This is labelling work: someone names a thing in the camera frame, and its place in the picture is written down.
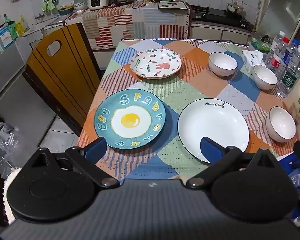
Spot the clear white cap water bottle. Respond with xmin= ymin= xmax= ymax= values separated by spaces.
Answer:
xmin=271 ymin=31 xmax=287 ymax=53

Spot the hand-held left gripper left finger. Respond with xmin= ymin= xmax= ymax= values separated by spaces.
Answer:
xmin=30 ymin=137 xmax=121 ymax=188

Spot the green plastic bottle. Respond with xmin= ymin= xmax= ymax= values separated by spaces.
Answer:
xmin=4 ymin=14 xmax=18 ymax=39

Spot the grey refrigerator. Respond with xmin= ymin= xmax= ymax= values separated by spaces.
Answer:
xmin=0 ymin=21 xmax=58 ymax=148

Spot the cream pot with lid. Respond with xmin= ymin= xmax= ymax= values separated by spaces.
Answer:
xmin=226 ymin=2 xmax=244 ymax=13

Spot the white tissue pack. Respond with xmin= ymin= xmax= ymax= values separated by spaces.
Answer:
xmin=241 ymin=49 xmax=265 ymax=75

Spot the white fuzzy cloth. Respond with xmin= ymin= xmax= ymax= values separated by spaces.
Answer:
xmin=3 ymin=167 xmax=23 ymax=227

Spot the blue label water bottle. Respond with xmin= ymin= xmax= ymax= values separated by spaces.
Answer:
xmin=282 ymin=39 xmax=300 ymax=68

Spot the colourful patchwork tablecloth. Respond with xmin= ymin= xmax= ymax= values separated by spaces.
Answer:
xmin=76 ymin=39 xmax=300 ymax=180

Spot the black gas stove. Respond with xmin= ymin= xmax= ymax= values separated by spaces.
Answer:
xmin=191 ymin=5 xmax=253 ymax=29

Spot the yellow brown wooden chair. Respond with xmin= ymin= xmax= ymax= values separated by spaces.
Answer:
xmin=22 ymin=22 xmax=102 ymax=137

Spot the red label water bottle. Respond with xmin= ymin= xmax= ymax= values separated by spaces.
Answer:
xmin=265 ymin=37 xmax=290 ymax=73

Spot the clear plastic bag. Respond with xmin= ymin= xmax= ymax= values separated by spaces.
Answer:
xmin=0 ymin=112 xmax=18 ymax=167

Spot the green label water bottle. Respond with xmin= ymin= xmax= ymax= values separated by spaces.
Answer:
xmin=276 ymin=46 xmax=300 ymax=98

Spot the green plastic basket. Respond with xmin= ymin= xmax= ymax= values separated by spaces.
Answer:
xmin=250 ymin=35 xmax=274 ymax=53

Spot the blue bowl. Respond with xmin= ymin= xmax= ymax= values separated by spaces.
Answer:
xmin=58 ymin=5 xmax=74 ymax=15

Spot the white ribbed bowl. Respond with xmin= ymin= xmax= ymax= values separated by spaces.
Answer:
xmin=208 ymin=52 xmax=238 ymax=77
xmin=266 ymin=106 xmax=297 ymax=143
xmin=253 ymin=65 xmax=278 ymax=90

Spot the teal plate fried egg print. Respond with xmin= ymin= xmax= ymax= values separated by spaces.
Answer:
xmin=94 ymin=89 xmax=167 ymax=150

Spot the white rice cooker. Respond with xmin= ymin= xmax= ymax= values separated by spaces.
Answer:
xmin=87 ymin=0 xmax=109 ymax=10

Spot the white plate pink rabbit print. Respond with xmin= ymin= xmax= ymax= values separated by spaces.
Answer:
xmin=129 ymin=48 xmax=182 ymax=80

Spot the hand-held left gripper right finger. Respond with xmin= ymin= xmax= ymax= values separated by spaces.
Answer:
xmin=186 ymin=137 xmax=278 ymax=189

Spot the yellow plastic bottle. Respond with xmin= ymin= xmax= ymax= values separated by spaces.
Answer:
xmin=16 ymin=16 xmax=29 ymax=34

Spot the striped patchwork counter cloth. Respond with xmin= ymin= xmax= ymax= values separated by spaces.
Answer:
xmin=65 ymin=1 xmax=190 ymax=48

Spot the white plate black rim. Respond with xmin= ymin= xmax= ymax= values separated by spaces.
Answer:
xmin=177 ymin=98 xmax=250 ymax=164

